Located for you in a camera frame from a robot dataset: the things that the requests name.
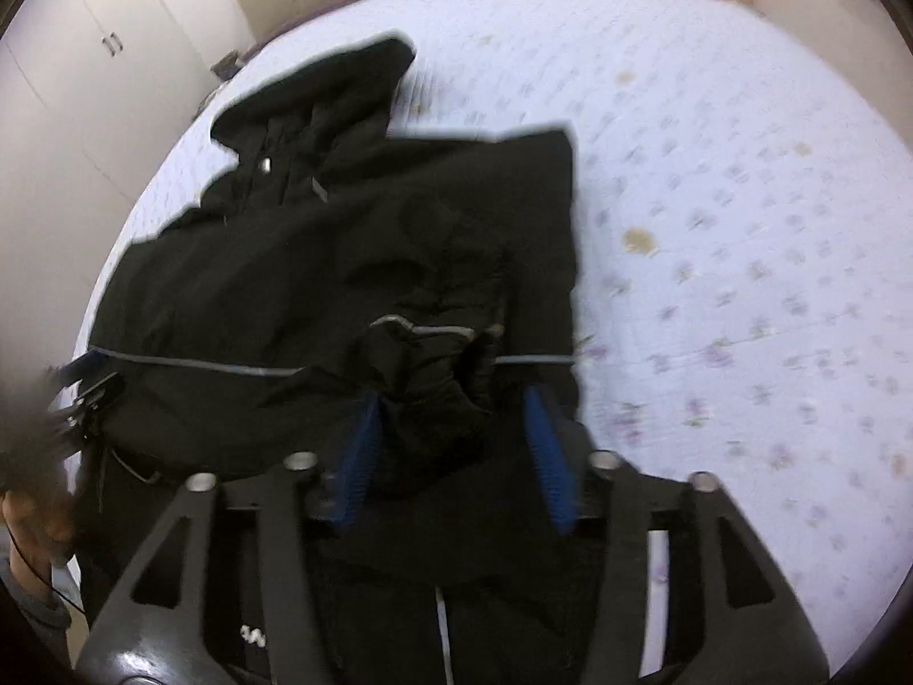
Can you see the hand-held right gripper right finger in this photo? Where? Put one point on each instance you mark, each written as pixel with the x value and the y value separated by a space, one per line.
pixel 549 457

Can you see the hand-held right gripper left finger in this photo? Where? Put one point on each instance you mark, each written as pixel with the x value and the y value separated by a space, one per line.
pixel 354 457

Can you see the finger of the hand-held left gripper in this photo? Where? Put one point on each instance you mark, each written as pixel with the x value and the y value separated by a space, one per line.
pixel 96 392

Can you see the black jacket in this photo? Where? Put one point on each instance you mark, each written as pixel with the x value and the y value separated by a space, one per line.
pixel 285 264

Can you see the person's left forearm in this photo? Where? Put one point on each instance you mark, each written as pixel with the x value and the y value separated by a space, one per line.
pixel 28 610

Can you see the person's left hand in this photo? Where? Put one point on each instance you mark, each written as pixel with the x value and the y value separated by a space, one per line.
pixel 36 524

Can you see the white wardrobe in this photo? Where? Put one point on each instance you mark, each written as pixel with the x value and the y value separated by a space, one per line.
pixel 71 121

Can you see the bed with floral sheet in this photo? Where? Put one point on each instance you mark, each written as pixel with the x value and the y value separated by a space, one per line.
pixel 713 228

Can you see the small dark object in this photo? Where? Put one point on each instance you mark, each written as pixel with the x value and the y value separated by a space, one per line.
pixel 227 64

